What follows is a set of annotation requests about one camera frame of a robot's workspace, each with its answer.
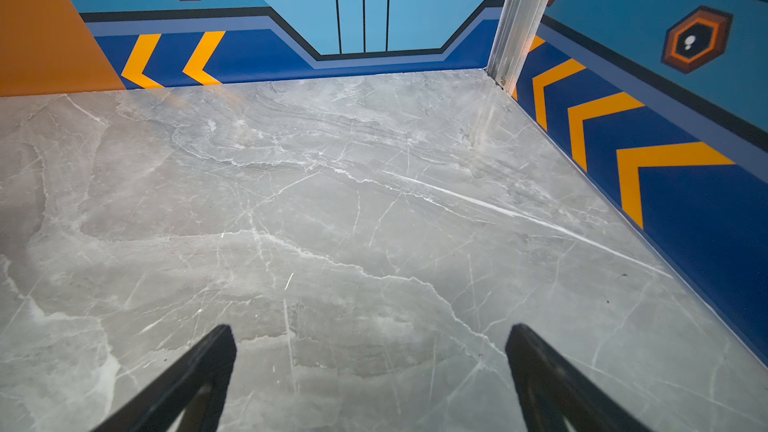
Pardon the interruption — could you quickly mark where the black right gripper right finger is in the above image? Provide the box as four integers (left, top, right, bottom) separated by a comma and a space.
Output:
505, 323, 648, 431

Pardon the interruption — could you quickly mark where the right aluminium corner post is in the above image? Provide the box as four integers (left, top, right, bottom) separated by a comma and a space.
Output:
486, 0, 549, 95

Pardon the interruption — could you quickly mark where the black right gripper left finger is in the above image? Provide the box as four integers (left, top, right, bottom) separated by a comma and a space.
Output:
95, 324, 237, 431

